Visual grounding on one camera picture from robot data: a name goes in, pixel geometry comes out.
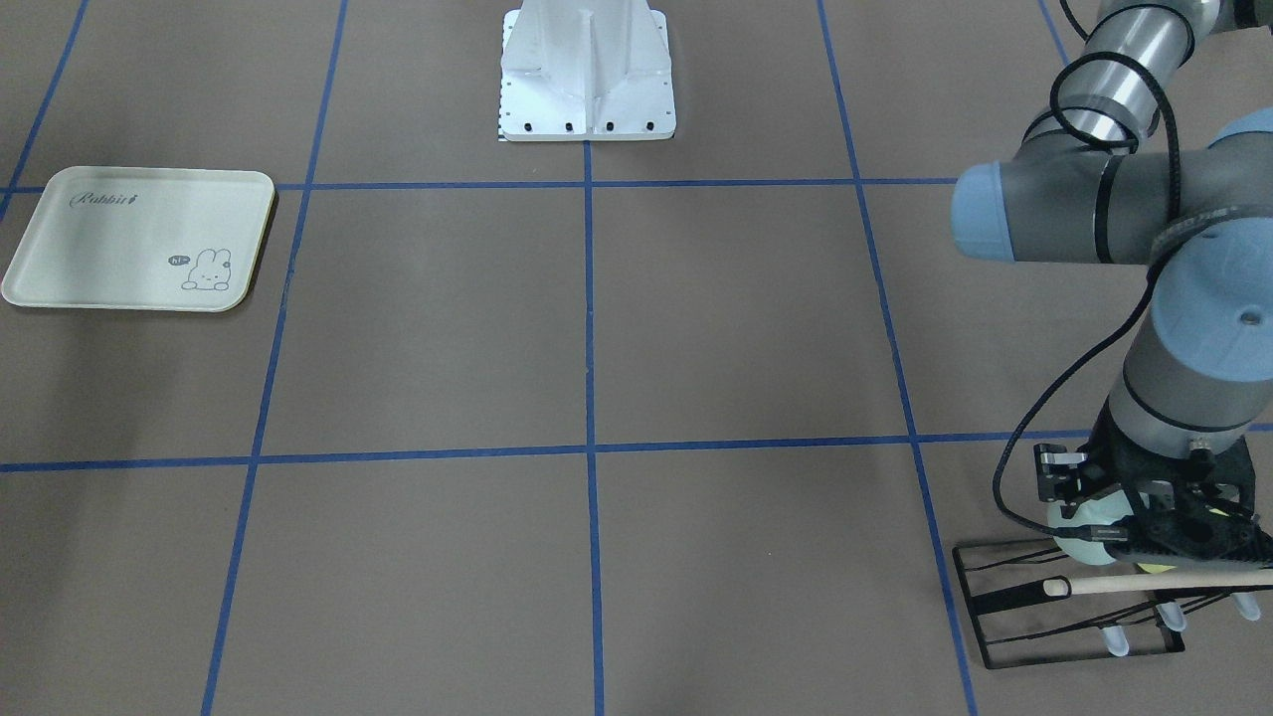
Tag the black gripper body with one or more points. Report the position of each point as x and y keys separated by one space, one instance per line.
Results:
x=1056 y=475

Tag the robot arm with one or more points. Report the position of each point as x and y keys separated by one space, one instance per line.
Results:
x=1100 y=178

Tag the cream rabbit tray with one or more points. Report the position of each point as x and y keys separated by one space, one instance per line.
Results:
x=142 y=239

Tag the black wire cup rack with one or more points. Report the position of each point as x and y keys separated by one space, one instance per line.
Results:
x=1028 y=603

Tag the white pedestal column base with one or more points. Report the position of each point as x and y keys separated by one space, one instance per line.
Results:
x=574 y=71

